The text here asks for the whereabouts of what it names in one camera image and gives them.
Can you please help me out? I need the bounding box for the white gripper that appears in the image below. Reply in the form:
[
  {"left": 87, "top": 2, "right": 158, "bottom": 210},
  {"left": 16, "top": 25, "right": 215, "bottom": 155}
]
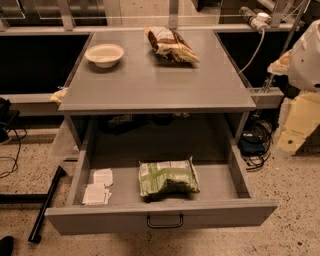
[{"left": 267, "top": 50, "right": 320, "bottom": 155}]

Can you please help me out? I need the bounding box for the green jalapeno chip bag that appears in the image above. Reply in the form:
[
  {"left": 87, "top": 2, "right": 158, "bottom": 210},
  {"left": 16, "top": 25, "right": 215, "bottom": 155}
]
[{"left": 138, "top": 158, "right": 200, "bottom": 197}]

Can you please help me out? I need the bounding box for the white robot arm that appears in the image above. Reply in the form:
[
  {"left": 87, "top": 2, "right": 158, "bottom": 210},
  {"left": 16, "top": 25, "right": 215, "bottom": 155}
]
[{"left": 267, "top": 20, "right": 320, "bottom": 155}]

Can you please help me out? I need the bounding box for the grey open drawer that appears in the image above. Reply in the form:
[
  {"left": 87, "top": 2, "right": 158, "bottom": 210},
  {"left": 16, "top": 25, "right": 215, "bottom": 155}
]
[{"left": 46, "top": 114, "right": 277, "bottom": 235}]

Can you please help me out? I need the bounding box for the brown chip bag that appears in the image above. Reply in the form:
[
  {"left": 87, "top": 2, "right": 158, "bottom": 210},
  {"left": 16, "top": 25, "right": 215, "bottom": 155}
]
[{"left": 144, "top": 26, "right": 199, "bottom": 63}]

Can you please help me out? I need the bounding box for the grey counter cabinet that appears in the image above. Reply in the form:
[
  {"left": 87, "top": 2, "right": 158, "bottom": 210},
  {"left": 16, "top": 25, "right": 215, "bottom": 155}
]
[{"left": 58, "top": 29, "right": 258, "bottom": 144}]

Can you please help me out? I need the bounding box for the blue box on floor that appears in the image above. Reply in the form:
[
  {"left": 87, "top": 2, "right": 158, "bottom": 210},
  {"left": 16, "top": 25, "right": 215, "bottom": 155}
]
[{"left": 238, "top": 136, "right": 265, "bottom": 156}]

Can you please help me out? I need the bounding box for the white power strip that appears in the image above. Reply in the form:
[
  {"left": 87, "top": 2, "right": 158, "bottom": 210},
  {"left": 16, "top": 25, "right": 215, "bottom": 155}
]
[{"left": 239, "top": 6, "right": 270, "bottom": 33}]

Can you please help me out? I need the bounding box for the metal support rod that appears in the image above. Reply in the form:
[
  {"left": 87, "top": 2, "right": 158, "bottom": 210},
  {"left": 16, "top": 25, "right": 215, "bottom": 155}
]
[{"left": 260, "top": 0, "right": 309, "bottom": 94}]

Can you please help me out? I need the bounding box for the white paper packet upper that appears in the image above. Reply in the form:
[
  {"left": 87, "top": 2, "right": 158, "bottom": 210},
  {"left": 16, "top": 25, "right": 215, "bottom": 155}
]
[{"left": 93, "top": 168, "right": 113, "bottom": 186}]

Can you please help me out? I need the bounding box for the white paper bowl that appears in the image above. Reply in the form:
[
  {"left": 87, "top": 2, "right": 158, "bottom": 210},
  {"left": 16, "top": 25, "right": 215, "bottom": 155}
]
[{"left": 85, "top": 44, "right": 125, "bottom": 68}]

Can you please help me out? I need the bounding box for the white paper packets lower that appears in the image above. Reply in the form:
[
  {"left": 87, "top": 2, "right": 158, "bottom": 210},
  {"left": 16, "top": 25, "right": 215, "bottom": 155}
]
[{"left": 82, "top": 184, "right": 112, "bottom": 205}]

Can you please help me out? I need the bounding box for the black shoe tip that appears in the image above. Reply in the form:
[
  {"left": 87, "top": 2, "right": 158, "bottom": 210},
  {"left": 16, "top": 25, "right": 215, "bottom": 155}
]
[{"left": 0, "top": 236, "right": 14, "bottom": 256}]

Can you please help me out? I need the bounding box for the black cable bundle right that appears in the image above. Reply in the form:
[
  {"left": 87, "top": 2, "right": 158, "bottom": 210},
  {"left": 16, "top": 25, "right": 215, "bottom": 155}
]
[{"left": 241, "top": 119, "right": 274, "bottom": 172}]

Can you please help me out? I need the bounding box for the white power cable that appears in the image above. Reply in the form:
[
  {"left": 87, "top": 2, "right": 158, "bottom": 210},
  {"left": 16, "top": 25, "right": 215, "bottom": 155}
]
[{"left": 237, "top": 28, "right": 266, "bottom": 75}]

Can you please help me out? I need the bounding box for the black drawer handle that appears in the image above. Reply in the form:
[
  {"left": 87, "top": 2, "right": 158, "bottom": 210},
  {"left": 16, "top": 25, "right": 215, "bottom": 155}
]
[{"left": 146, "top": 215, "right": 184, "bottom": 229}]

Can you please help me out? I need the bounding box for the yellow sponge on rail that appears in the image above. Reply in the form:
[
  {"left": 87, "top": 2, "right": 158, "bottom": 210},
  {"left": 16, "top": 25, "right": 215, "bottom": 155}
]
[{"left": 50, "top": 88, "right": 68, "bottom": 103}]

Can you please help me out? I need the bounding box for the black floor cables left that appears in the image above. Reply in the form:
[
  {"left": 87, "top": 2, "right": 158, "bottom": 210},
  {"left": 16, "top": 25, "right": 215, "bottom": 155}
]
[{"left": 0, "top": 128, "right": 28, "bottom": 179}]

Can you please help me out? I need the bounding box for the black metal frame leg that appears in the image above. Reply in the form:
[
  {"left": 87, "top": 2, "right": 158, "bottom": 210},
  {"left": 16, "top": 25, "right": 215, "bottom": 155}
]
[{"left": 28, "top": 166, "right": 66, "bottom": 244}]

